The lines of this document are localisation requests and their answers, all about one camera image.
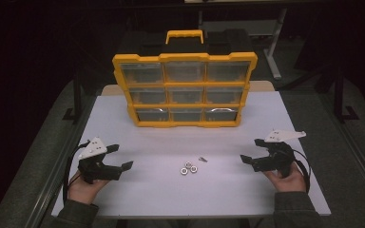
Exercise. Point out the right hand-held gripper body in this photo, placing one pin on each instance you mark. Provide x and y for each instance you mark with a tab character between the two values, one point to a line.
278	156

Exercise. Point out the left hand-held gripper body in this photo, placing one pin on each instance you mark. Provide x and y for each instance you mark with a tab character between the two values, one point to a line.
92	148

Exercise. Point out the small metal screw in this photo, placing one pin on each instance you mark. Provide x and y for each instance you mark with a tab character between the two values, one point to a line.
202	159

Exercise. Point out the silver metal nut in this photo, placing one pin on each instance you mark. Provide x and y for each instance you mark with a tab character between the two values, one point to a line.
193	169
188	164
184	171

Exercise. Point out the yellow black drawer organizer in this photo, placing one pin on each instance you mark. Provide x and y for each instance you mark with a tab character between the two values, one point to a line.
145	58

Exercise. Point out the person's right hand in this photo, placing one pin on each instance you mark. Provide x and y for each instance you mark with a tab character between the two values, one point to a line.
290	183

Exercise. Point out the person's left hand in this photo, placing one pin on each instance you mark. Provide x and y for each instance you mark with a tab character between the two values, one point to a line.
84	191

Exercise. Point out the black metal stand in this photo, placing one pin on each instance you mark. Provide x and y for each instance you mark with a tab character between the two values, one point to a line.
77	95
339	95

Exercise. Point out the rows of clear drawers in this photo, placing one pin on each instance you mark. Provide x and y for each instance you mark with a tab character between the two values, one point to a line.
185	95

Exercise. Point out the aluminium frame rail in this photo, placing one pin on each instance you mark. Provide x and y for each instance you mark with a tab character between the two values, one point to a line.
51	182
361	158

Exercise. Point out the white metal desk frame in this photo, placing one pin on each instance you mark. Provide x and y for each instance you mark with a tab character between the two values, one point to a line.
274	60

